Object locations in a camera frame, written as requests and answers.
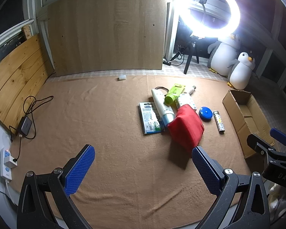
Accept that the small penguin plush toy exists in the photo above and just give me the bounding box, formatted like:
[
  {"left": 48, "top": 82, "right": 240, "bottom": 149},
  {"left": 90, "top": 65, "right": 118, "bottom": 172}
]
[{"left": 227, "top": 52, "right": 256, "bottom": 90}]

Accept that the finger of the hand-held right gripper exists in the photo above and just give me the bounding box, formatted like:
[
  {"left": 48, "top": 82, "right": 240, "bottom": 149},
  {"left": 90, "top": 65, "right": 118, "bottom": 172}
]
[
  {"left": 247, "top": 134, "right": 276, "bottom": 158},
  {"left": 270, "top": 128, "right": 286, "bottom": 153}
]

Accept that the white squeeze bottle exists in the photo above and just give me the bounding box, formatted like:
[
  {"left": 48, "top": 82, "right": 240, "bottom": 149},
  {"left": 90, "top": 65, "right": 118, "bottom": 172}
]
[{"left": 151, "top": 88, "right": 175, "bottom": 128}]

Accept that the small wooden slat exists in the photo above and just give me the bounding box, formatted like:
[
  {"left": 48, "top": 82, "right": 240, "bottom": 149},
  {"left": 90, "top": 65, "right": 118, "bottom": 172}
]
[{"left": 22, "top": 24, "right": 33, "bottom": 41}]

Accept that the pine wood plank panel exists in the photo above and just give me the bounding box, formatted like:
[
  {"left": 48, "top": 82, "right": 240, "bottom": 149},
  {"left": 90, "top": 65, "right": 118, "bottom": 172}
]
[{"left": 0, "top": 33, "right": 55, "bottom": 134}]

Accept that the patterned lighter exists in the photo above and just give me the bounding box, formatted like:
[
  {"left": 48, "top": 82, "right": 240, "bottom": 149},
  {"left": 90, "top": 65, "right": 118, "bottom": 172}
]
[{"left": 213, "top": 110, "right": 226, "bottom": 134}]

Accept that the white power strip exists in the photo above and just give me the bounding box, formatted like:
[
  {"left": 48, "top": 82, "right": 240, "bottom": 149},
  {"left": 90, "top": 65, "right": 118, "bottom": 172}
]
[{"left": 0, "top": 148, "right": 13, "bottom": 180}]

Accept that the large laminate wooden board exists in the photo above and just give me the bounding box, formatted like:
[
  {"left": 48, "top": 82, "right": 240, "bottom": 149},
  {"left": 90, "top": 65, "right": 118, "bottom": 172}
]
[{"left": 47, "top": 0, "right": 168, "bottom": 77}]

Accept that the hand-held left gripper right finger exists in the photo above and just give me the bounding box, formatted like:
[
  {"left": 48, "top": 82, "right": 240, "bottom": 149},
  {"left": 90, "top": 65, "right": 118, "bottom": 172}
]
[{"left": 192, "top": 145, "right": 270, "bottom": 229}]

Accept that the black power adapter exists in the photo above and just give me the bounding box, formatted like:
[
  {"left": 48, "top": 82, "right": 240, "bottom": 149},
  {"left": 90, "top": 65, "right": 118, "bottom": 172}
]
[{"left": 18, "top": 117, "right": 34, "bottom": 138}]

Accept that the toothbrush head blister pack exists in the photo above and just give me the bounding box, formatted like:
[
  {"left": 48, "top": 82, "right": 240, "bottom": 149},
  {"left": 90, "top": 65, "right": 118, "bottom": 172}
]
[{"left": 139, "top": 102, "right": 164, "bottom": 135}]

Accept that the ring light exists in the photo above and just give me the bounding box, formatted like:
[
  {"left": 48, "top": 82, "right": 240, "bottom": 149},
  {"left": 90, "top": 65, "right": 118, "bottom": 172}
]
[{"left": 179, "top": 0, "right": 241, "bottom": 39}]

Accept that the black adapter cable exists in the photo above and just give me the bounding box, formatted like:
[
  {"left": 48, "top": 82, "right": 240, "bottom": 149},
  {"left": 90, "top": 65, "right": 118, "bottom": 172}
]
[{"left": 9, "top": 96, "right": 54, "bottom": 160}]

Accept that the red fabric pouch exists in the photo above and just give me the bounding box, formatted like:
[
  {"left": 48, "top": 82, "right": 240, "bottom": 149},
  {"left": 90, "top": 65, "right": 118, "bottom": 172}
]
[{"left": 167, "top": 104, "right": 205, "bottom": 152}]

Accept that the green squeeze tube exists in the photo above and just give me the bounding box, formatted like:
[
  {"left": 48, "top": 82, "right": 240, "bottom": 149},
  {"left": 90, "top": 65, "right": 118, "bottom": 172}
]
[{"left": 164, "top": 83, "right": 185, "bottom": 105}]

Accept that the white plug charger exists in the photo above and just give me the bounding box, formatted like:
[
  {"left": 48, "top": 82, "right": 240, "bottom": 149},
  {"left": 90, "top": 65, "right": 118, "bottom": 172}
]
[{"left": 3, "top": 156, "right": 18, "bottom": 169}]

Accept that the plaid bed sheet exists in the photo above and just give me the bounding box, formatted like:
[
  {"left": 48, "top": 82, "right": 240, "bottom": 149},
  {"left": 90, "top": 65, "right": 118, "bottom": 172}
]
[{"left": 46, "top": 62, "right": 229, "bottom": 83}]

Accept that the cardboard box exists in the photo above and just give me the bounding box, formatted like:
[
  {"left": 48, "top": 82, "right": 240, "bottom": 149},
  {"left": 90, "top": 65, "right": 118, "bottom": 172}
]
[{"left": 222, "top": 89, "right": 276, "bottom": 160}]

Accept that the large penguin plush toy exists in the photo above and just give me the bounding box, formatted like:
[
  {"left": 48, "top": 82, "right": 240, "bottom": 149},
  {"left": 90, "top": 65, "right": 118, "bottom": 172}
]
[{"left": 208, "top": 34, "right": 243, "bottom": 77}]

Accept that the blue round tape measure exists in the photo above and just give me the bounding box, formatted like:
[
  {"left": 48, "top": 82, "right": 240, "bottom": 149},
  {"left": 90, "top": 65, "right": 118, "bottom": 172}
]
[{"left": 199, "top": 106, "right": 214, "bottom": 123}]

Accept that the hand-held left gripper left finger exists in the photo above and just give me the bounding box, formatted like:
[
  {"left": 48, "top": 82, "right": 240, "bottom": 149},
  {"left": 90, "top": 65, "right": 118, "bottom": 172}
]
[{"left": 17, "top": 144, "right": 96, "bottom": 229}]

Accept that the white tissue pack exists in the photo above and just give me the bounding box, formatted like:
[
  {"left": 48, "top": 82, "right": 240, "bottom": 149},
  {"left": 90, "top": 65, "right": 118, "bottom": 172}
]
[{"left": 175, "top": 93, "right": 197, "bottom": 111}]

